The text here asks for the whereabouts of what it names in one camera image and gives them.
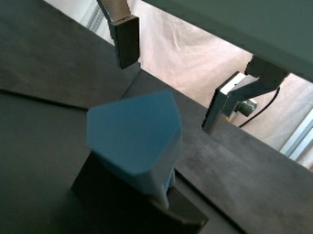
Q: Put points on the black curved fixture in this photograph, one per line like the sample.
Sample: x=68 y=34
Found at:
x=123 y=211

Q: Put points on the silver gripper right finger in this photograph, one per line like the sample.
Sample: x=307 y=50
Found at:
x=263 y=77

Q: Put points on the blue three prong object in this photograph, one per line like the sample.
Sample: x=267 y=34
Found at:
x=136 y=136

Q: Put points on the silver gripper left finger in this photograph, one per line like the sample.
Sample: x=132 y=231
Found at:
x=124 y=26

